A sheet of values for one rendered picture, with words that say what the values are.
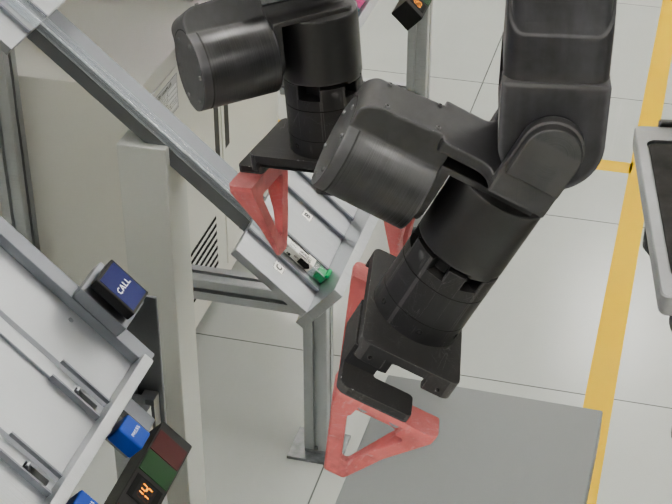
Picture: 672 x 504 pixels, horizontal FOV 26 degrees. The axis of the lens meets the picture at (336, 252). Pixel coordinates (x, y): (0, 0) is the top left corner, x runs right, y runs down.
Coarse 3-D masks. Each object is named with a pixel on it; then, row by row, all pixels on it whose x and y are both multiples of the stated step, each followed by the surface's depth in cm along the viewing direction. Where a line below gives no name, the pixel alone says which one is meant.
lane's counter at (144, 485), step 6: (138, 474) 138; (138, 480) 138; (144, 480) 138; (132, 486) 137; (138, 486) 137; (144, 486) 138; (150, 486) 138; (132, 492) 136; (138, 492) 137; (144, 492) 137; (150, 492) 138; (156, 492) 138; (132, 498) 136; (138, 498) 136; (144, 498) 137; (150, 498) 137; (156, 498) 138
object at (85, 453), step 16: (144, 368) 142; (128, 384) 139; (112, 400) 138; (128, 400) 138; (112, 416) 135; (96, 432) 133; (80, 448) 132; (96, 448) 132; (80, 464) 129; (64, 480) 127; (48, 496) 127; (64, 496) 126
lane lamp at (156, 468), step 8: (152, 456) 140; (144, 464) 139; (152, 464) 140; (160, 464) 141; (144, 472) 139; (152, 472) 139; (160, 472) 140; (168, 472) 141; (176, 472) 141; (160, 480) 139; (168, 480) 140
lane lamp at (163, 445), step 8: (160, 432) 143; (160, 440) 142; (168, 440) 143; (152, 448) 141; (160, 448) 142; (168, 448) 142; (176, 448) 143; (160, 456) 141; (168, 456) 142; (176, 456) 143; (184, 456) 143; (176, 464) 142
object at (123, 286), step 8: (112, 264) 143; (112, 272) 143; (120, 272) 143; (104, 280) 141; (112, 280) 142; (120, 280) 143; (128, 280) 143; (112, 288) 141; (120, 288) 142; (128, 288) 143; (136, 288) 144; (120, 296) 141; (128, 296) 142; (136, 296) 143; (128, 304) 142; (136, 304) 142
